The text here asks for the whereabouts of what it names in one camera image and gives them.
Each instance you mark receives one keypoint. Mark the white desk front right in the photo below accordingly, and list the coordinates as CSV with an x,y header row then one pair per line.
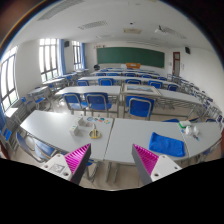
x,y
126,132

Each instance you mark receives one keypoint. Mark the green white sponge pack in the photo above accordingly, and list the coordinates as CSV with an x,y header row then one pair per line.
x,y
184,124

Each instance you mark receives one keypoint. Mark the white plastic bag items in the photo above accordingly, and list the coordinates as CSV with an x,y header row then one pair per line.
x,y
191,130

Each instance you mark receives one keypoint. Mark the blue chair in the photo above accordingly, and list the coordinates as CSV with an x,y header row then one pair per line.
x,y
98,102
74,102
139,106

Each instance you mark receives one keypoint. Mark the blue folded towel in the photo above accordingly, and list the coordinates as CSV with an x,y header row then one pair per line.
x,y
166,145

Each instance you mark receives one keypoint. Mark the orange teacher podium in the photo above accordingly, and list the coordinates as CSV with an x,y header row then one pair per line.
x,y
133,65

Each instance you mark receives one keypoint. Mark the blue chair front left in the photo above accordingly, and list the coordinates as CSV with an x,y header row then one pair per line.
x,y
74,102

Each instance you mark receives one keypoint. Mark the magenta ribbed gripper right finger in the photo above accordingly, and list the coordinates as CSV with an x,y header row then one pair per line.
x,y
152,167

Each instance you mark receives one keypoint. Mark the blue curtain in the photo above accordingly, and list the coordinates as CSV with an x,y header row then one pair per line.
x,y
62,57

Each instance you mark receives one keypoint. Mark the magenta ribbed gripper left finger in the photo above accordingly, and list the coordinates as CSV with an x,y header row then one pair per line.
x,y
71,166

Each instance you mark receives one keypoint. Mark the white desk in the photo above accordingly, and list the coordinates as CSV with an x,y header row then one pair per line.
x,y
126,132
53,129

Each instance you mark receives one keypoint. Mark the white carton box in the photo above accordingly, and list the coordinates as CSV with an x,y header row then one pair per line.
x,y
80,120

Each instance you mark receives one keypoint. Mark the small white box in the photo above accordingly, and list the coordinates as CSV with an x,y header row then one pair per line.
x,y
74,130

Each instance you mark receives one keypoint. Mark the green chalkboard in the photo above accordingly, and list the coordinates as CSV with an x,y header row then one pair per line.
x,y
124,55

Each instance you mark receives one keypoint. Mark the blue chair front right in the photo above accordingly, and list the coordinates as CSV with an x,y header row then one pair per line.
x,y
139,106

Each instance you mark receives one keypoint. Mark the blue chair front middle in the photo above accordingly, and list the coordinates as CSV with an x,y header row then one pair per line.
x,y
98,102

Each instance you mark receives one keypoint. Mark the red brown door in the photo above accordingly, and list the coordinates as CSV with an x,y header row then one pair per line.
x,y
176,63

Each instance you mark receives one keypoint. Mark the left large window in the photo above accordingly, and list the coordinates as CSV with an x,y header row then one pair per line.
x,y
7,81

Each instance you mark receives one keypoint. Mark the white desk front left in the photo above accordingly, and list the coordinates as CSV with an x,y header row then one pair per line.
x,y
53,129

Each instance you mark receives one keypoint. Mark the middle window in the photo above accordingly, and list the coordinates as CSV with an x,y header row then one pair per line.
x,y
48,59

